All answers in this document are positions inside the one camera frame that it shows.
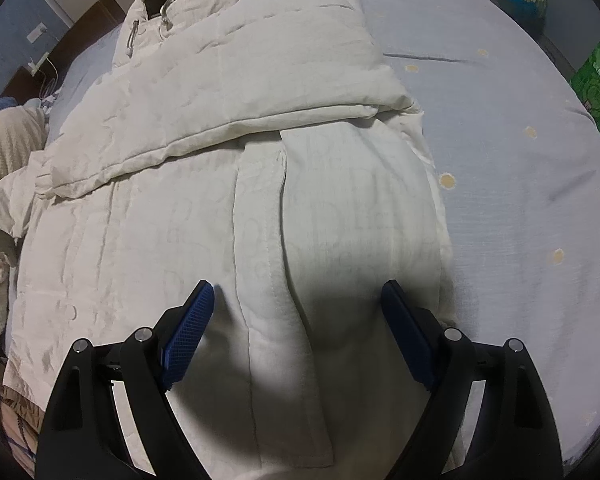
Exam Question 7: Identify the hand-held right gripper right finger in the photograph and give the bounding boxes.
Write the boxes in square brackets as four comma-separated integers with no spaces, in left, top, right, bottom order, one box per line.
[381,280,565,480]

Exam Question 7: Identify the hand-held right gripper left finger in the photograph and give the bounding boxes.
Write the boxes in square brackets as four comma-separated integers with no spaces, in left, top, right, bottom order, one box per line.
[34,280,216,480]

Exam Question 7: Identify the white down jacket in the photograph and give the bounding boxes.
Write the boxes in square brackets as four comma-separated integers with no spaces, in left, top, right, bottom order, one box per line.
[0,0,468,480]

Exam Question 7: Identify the person's left forearm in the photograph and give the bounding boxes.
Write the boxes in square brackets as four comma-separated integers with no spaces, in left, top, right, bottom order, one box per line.
[0,345,38,478]

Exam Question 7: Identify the cream knit blanket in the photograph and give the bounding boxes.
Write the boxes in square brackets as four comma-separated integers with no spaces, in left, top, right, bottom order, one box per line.
[0,100,48,206]

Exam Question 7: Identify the dark wooden headboard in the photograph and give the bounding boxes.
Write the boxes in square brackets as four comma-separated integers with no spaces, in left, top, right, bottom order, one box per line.
[0,0,128,101]

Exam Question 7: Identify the white charging cable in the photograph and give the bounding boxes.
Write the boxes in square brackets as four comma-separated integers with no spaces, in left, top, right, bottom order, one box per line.
[37,57,65,107]

